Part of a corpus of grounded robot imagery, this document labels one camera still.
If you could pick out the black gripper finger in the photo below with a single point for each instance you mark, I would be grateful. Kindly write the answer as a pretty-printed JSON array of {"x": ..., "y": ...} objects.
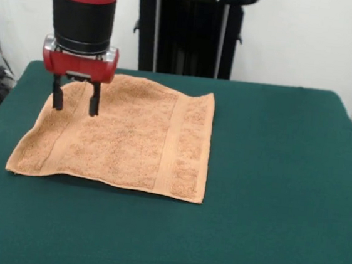
[
  {"x": 94, "y": 103},
  {"x": 58, "y": 97}
]

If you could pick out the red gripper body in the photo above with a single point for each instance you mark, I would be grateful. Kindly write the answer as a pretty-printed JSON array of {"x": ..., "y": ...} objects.
[{"x": 79, "y": 65}]

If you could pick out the orange terry towel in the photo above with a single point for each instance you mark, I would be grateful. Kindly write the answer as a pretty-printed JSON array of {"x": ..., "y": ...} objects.
[{"x": 124, "y": 145}]

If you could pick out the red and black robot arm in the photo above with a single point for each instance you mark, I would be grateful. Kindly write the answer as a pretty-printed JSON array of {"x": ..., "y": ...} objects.
[{"x": 83, "y": 12}]

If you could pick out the dark green table cloth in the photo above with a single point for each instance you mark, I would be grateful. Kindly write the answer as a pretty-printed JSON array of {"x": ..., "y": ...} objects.
[{"x": 59, "y": 220}]

